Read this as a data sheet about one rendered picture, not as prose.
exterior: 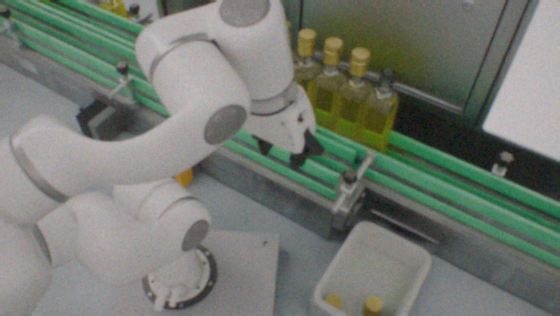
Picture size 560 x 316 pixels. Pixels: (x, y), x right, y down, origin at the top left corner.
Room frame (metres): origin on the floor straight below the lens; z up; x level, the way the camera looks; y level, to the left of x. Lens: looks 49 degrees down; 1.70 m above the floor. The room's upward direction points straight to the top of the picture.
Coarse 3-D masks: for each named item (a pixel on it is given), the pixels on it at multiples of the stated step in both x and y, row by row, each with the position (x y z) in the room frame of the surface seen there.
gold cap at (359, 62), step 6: (360, 48) 0.74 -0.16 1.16; (354, 54) 0.72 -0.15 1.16; (360, 54) 0.72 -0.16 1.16; (366, 54) 0.72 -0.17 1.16; (354, 60) 0.71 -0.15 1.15; (360, 60) 0.71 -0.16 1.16; (366, 60) 0.71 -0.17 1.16; (354, 66) 0.71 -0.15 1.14; (360, 66) 0.71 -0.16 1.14; (366, 66) 0.71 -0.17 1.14; (354, 72) 0.71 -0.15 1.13; (360, 72) 0.71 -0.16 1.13; (366, 72) 0.72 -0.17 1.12
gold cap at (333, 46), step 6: (330, 42) 0.76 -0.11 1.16; (336, 42) 0.76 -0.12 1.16; (324, 48) 0.76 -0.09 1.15; (330, 48) 0.74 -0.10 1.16; (336, 48) 0.74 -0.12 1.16; (324, 54) 0.75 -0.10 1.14; (330, 54) 0.74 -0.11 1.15; (336, 54) 0.74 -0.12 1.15; (324, 60) 0.75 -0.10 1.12; (330, 60) 0.74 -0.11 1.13; (336, 60) 0.74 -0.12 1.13
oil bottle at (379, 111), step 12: (372, 96) 0.69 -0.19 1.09; (384, 96) 0.68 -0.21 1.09; (396, 96) 0.69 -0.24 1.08; (372, 108) 0.68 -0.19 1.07; (384, 108) 0.66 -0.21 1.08; (396, 108) 0.69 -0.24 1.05; (372, 120) 0.67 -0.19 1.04; (384, 120) 0.66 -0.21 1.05; (360, 132) 0.68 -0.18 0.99; (372, 132) 0.67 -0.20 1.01; (384, 132) 0.66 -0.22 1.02; (372, 144) 0.67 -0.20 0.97; (384, 144) 0.68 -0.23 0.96
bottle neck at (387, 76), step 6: (384, 72) 0.70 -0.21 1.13; (390, 72) 0.70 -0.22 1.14; (384, 78) 0.68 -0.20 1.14; (390, 78) 0.68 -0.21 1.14; (378, 84) 0.69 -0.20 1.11; (384, 84) 0.68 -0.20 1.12; (390, 84) 0.68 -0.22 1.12; (378, 90) 0.69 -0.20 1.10; (384, 90) 0.68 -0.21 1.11; (390, 90) 0.68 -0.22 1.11
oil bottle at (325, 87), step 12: (324, 72) 0.75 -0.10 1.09; (312, 84) 0.75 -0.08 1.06; (324, 84) 0.74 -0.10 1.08; (336, 84) 0.73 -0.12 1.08; (312, 96) 0.75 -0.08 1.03; (324, 96) 0.73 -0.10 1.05; (336, 96) 0.73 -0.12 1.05; (312, 108) 0.75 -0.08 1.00; (324, 108) 0.73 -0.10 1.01; (324, 120) 0.73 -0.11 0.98
